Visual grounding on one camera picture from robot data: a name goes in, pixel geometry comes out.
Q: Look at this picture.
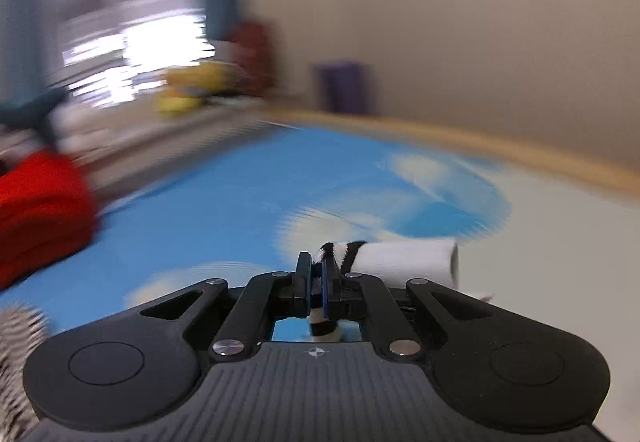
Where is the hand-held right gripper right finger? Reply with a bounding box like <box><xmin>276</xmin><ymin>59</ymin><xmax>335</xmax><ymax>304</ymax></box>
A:
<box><xmin>320</xmin><ymin>254</ymin><xmax>497</xmax><ymax>364</ymax></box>

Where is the white headboard ledge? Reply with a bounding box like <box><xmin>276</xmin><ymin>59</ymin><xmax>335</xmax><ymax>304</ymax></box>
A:
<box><xmin>70</xmin><ymin>103</ymin><xmax>281</xmax><ymax>195</ymax></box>

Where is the red knitted cloth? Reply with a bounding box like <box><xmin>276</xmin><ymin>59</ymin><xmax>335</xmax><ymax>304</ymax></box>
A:
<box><xmin>0</xmin><ymin>149</ymin><xmax>99</xmax><ymax>291</ymax></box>

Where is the purple box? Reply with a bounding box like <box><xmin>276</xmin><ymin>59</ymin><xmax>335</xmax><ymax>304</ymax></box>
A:
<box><xmin>314</xmin><ymin>62</ymin><xmax>375</xmax><ymax>116</ymax></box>

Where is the dark teal cloth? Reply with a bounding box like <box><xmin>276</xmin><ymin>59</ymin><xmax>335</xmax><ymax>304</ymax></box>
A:
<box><xmin>0</xmin><ymin>87</ymin><xmax>72</xmax><ymax>144</ymax></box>

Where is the white black-striped sock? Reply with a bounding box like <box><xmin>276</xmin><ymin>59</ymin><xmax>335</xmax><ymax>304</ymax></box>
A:
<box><xmin>306</xmin><ymin>238</ymin><xmax>495</xmax><ymax>343</ymax></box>

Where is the blue white printed bed sheet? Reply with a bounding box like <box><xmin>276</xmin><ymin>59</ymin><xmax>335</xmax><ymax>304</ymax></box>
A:
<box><xmin>0</xmin><ymin>121</ymin><xmax>640</xmax><ymax>442</ymax></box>

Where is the dark red bag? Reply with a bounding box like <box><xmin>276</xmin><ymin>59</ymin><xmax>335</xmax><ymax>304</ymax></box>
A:
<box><xmin>226</xmin><ymin>20</ymin><xmax>279</xmax><ymax>97</ymax></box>

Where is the black white striped shirt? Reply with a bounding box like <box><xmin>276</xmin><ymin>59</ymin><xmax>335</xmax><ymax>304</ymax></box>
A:
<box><xmin>0</xmin><ymin>304</ymin><xmax>52</xmax><ymax>442</ymax></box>

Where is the yellow plush toy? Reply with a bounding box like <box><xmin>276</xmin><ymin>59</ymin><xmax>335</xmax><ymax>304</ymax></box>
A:
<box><xmin>167</xmin><ymin>61</ymin><xmax>242</xmax><ymax>96</ymax></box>
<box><xmin>154</xmin><ymin>92</ymin><xmax>207</xmax><ymax>117</ymax></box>

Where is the wooden bed frame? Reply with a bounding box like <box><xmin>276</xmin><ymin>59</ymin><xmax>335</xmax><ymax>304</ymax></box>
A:
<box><xmin>260</xmin><ymin>108</ymin><xmax>640</xmax><ymax>199</ymax></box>

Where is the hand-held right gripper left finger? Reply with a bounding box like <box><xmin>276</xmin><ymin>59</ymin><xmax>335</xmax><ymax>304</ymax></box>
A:
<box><xmin>126</xmin><ymin>251</ymin><xmax>314</xmax><ymax>364</ymax></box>

